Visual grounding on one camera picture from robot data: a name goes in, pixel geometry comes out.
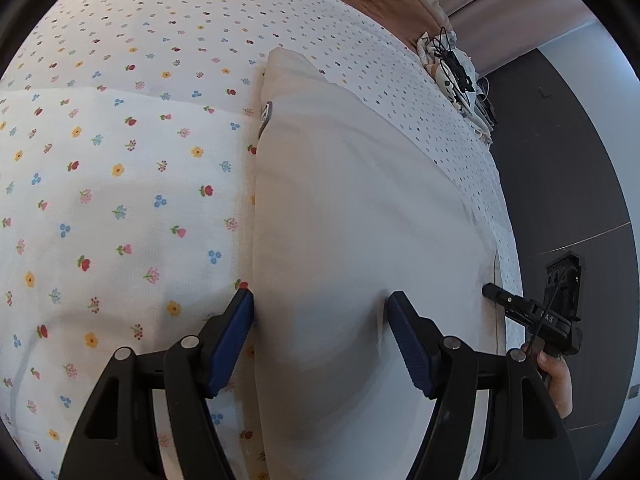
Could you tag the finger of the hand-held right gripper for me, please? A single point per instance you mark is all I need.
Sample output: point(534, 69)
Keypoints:
point(507, 302)

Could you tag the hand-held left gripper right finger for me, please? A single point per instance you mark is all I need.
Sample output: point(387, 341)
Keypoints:
point(410, 345)

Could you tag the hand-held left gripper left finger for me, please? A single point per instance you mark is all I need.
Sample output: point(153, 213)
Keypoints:
point(230, 340)

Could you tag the light grey pants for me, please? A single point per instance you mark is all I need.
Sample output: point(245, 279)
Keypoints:
point(350, 210)

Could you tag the person's right hand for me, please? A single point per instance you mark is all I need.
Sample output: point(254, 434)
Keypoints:
point(557, 385)

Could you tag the floral printed bed sheet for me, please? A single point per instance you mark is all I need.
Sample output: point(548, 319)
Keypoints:
point(125, 110)

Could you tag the pink curtain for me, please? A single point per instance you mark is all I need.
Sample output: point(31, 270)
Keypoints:
point(500, 15)

